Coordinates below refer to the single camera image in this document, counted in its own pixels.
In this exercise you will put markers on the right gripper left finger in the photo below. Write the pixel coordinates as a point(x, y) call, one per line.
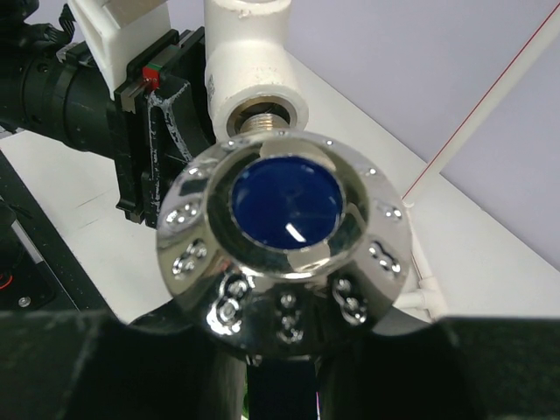
point(88, 365)

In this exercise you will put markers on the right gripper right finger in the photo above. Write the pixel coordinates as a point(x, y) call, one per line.
point(456, 368)

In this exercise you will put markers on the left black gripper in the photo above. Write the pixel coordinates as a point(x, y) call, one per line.
point(158, 122)

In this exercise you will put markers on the white PVC pipe stand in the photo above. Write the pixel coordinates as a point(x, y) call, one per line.
point(464, 262)

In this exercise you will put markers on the blue water faucet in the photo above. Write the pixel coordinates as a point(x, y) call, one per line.
point(285, 245)

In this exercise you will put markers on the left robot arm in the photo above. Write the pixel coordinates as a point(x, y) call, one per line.
point(50, 83)

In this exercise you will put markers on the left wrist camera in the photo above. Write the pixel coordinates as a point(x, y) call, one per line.
point(116, 32)

